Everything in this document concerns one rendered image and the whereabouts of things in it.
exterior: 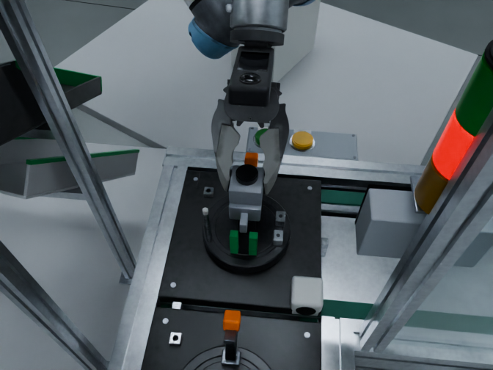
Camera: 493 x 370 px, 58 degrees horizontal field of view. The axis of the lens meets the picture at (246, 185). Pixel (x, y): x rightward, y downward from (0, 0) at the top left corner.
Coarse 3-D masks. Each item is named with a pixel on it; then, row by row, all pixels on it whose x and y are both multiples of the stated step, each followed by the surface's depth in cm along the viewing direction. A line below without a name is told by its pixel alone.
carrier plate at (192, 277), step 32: (192, 192) 77; (224, 192) 77; (288, 192) 77; (320, 192) 77; (192, 224) 73; (320, 224) 73; (192, 256) 69; (288, 256) 69; (320, 256) 69; (160, 288) 66; (192, 288) 66; (224, 288) 66; (256, 288) 66; (288, 288) 66
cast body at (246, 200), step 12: (240, 168) 60; (252, 168) 60; (240, 180) 59; (252, 180) 59; (240, 192) 59; (252, 192) 59; (240, 204) 61; (252, 204) 61; (240, 216) 62; (252, 216) 62; (240, 228) 61
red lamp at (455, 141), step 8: (456, 120) 33; (448, 128) 34; (456, 128) 33; (448, 136) 34; (456, 136) 33; (464, 136) 32; (472, 136) 32; (440, 144) 35; (448, 144) 34; (456, 144) 33; (464, 144) 32; (440, 152) 35; (448, 152) 34; (456, 152) 33; (464, 152) 33; (440, 160) 35; (448, 160) 34; (456, 160) 34; (440, 168) 36; (448, 168) 35; (448, 176) 35
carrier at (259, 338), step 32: (160, 320) 63; (192, 320) 63; (256, 320) 63; (288, 320) 63; (160, 352) 61; (192, 352) 61; (224, 352) 58; (256, 352) 61; (288, 352) 61; (320, 352) 61
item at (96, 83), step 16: (0, 64) 58; (16, 64) 61; (0, 80) 42; (16, 80) 44; (64, 80) 60; (80, 80) 59; (96, 80) 58; (0, 96) 42; (16, 96) 44; (32, 96) 46; (80, 96) 55; (96, 96) 59; (0, 112) 42; (16, 112) 45; (32, 112) 47; (0, 128) 43; (16, 128) 45; (32, 128) 48; (0, 144) 43
